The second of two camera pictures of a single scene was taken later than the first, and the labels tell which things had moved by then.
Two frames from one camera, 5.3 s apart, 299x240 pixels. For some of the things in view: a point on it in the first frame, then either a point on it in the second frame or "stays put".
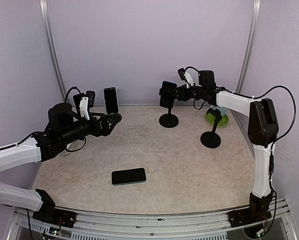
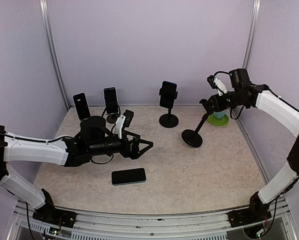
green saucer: [224, 120] stays put
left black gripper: [104, 130] to [133, 153]
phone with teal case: [128, 176] stays put
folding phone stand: [116, 117] stays put
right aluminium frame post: [250, 45] stays put
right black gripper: [182, 89] to [218, 105]
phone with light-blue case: [110, 100] stays put
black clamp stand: [211, 139] to [192, 137]
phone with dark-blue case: [166, 98] stays put
